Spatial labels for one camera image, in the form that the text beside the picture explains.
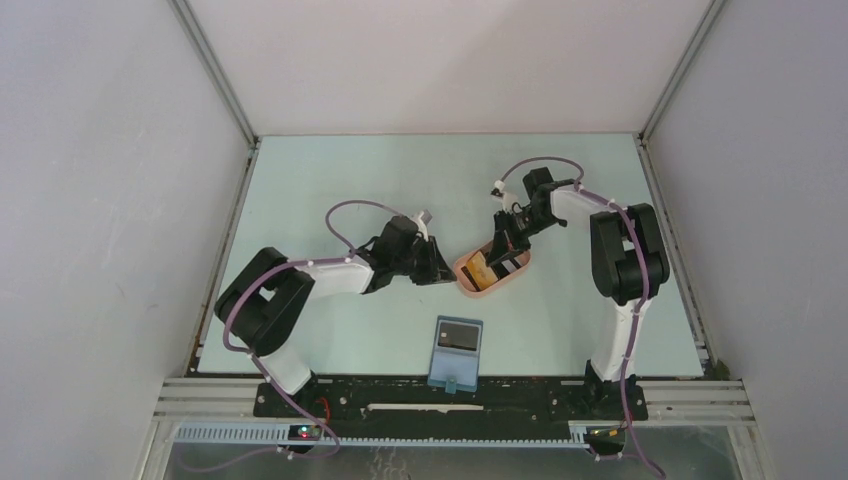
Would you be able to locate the blue-white cable duct strip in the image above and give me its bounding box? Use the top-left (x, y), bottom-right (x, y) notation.
top-left (173, 422), bottom-right (588, 448)

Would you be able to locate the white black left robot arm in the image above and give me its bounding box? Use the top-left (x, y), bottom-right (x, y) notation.
top-left (214, 211), bottom-right (456, 417)

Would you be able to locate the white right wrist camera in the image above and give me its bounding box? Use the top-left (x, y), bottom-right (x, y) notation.
top-left (490, 180), bottom-right (519, 213)

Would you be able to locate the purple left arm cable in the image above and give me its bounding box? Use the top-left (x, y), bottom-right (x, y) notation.
top-left (221, 199), bottom-right (415, 458)

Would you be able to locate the pink oval tray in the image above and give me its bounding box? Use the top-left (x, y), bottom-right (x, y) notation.
top-left (452, 241), bottom-right (532, 298)

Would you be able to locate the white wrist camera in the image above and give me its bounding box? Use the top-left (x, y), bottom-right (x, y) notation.
top-left (490, 180), bottom-right (519, 213)
top-left (410, 209), bottom-right (433, 242)

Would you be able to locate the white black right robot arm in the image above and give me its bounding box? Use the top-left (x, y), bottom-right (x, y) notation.
top-left (484, 167), bottom-right (671, 418)

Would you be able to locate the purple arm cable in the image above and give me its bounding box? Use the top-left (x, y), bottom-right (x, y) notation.
top-left (500, 156), bottom-right (664, 480)
top-left (221, 199), bottom-right (415, 458)

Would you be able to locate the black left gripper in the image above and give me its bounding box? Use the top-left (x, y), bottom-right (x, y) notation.
top-left (392, 236), bottom-right (456, 286)

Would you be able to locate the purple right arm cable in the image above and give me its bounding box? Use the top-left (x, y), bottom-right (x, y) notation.
top-left (500, 156), bottom-right (664, 480)

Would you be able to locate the aluminium frame rail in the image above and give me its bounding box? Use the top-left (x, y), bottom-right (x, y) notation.
top-left (153, 377), bottom-right (756, 427)

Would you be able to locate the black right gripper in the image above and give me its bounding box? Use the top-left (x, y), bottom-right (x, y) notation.
top-left (486, 207), bottom-right (560, 267)

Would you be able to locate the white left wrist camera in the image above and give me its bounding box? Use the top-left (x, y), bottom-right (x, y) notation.
top-left (410, 209), bottom-right (433, 242)

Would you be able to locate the blue card holder wallet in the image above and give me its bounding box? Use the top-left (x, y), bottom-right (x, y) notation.
top-left (427, 315), bottom-right (483, 394)

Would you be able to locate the gold credit card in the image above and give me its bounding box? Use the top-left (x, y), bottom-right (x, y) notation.
top-left (461, 251), bottom-right (499, 292)

